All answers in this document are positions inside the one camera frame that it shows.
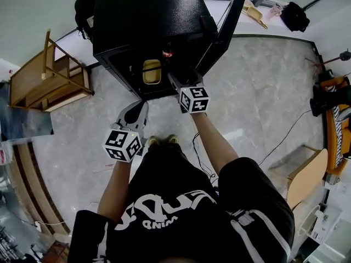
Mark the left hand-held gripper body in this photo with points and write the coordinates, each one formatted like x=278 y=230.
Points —
x=120 y=144

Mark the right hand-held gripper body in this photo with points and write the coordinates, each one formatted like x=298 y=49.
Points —
x=194 y=100

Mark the red label drink bottle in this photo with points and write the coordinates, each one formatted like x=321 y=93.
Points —
x=167 y=53

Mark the black fridge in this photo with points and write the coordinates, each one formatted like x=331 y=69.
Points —
x=153 y=15

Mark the person's right forearm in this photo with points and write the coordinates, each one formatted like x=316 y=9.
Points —
x=214 y=141

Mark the person's left forearm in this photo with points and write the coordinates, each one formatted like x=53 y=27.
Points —
x=116 y=188

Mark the person's left shoe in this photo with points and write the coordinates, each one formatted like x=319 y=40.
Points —
x=153 y=140

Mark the person's shoe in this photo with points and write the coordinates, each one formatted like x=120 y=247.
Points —
x=153 y=140
x=172 y=139

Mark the person's right shoe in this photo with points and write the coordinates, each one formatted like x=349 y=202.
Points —
x=172 y=139

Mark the yellow plastic container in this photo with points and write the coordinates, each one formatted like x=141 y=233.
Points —
x=151 y=73

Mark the wooden shelf unit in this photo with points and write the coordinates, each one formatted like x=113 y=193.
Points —
x=49 y=83

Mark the glass table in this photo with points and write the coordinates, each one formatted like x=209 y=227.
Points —
x=24 y=119

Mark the black printed t-shirt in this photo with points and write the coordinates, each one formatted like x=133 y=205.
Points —
x=175 y=229

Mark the beige dustpan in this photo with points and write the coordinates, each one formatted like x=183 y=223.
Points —
x=253 y=14

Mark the pink small item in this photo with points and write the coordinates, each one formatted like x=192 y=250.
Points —
x=274 y=11

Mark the black stand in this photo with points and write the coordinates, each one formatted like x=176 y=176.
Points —
x=319 y=101

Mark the black bag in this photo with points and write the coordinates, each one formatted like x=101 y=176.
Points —
x=295 y=16

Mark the light wooden chair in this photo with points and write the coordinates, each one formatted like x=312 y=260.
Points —
x=307 y=174

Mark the black backpack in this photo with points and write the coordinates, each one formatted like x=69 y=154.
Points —
x=83 y=10

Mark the orange tray with striped cloth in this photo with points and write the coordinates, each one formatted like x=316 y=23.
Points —
x=333 y=141

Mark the stick with black head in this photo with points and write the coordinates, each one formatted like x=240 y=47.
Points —
x=344 y=56

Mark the white appliance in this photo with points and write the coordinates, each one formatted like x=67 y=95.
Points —
x=321 y=223

